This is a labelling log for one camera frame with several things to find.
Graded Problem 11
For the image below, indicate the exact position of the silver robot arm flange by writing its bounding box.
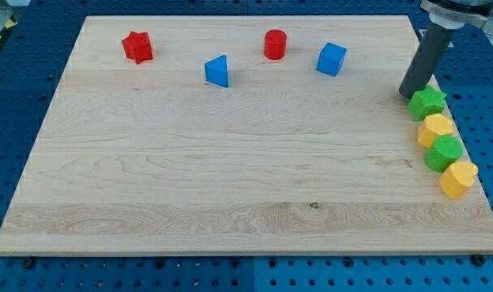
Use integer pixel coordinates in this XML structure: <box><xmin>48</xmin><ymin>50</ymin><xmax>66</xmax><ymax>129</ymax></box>
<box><xmin>419</xmin><ymin>0</ymin><xmax>493</xmax><ymax>30</ymax></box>

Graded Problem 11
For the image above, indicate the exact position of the light wooden board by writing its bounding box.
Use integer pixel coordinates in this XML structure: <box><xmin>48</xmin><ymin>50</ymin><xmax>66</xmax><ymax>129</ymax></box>
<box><xmin>0</xmin><ymin>15</ymin><xmax>493</xmax><ymax>256</ymax></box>

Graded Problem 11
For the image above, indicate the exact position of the blue triangle block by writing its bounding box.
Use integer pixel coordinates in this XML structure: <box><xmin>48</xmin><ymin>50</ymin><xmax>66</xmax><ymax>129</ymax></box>
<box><xmin>204</xmin><ymin>55</ymin><xmax>229</xmax><ymax>88</ymax></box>

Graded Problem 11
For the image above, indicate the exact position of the red cylinder block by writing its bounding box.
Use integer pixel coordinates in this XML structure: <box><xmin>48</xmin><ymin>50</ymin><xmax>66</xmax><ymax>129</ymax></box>
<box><xmin>264</xmin><ymin>29</ymin><xmax>287</xmax><ymax>60</ymax></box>

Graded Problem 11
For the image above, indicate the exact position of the blue cube block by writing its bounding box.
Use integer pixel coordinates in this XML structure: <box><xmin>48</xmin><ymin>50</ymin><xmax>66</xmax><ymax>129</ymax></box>
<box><xmin>316</xmin><ymin>43</ymin><xmax>347</xmax><ymax>77</ymax></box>

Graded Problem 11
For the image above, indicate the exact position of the red star block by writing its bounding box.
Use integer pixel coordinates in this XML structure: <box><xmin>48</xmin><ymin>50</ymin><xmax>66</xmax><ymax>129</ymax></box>
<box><xmin>122</xmin><ymin>31</ymin><xmax>154</xmax><ymax>64</ymax></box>

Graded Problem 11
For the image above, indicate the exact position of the green star block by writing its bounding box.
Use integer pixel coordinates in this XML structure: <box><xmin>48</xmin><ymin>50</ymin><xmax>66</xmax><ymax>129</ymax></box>
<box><xmin>407</xmin><ymin>86</ymin><xmax>447</xmax><ymax>122</ymax></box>

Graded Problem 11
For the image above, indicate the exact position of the yellow pentagon block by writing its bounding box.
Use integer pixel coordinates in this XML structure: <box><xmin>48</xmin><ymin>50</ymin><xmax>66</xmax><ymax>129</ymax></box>
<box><xmin>417</xmin><ymin>114</ymin><xmax>454</xmax><ymax>148</ymax></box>

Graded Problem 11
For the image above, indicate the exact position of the green cylinder block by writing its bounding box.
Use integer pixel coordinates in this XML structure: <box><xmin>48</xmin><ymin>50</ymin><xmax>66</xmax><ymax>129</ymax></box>
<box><xmin>423</xmin><ymin>135</ymin><xmax>463</xmax><ymax>173</ymax></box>

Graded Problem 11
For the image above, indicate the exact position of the yellow heart block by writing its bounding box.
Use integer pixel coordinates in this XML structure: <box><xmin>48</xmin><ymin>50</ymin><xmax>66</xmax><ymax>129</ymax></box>
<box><xmin>439</xmin><ymin>161</ymin><xmax>478</xmax><ymax>200</ymax></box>

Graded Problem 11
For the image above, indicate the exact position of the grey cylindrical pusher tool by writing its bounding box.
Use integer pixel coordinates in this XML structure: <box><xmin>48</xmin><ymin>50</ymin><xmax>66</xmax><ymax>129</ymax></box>
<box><xmin>398</xmin><ymin>13</ymin><xmax>464</xmax><ymax>101</ymax></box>

